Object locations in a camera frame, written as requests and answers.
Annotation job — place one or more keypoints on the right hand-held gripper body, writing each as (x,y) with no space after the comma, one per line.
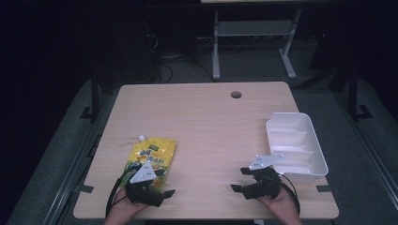
(265,184)

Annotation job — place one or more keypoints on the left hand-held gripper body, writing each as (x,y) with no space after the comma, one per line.
(142,190)

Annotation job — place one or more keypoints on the yellow spout pouch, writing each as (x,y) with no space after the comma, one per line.
(156,153)

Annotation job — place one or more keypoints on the person's left hand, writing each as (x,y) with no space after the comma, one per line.
(125,204)

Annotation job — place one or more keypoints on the person's right hand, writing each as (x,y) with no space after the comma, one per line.
(281,203)

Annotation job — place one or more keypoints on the white plastic tray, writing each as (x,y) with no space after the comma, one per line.
(294,137)

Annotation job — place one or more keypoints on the black tape strip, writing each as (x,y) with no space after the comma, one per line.
(324,188)
(86,188)

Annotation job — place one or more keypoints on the black metal stand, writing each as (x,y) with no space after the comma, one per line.
(353,93)
(94,100)

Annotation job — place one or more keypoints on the metal floor rail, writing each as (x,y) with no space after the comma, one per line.
(67,184)
(372,153)

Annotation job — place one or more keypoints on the white metal desk frame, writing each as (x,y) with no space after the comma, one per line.
(252,28)

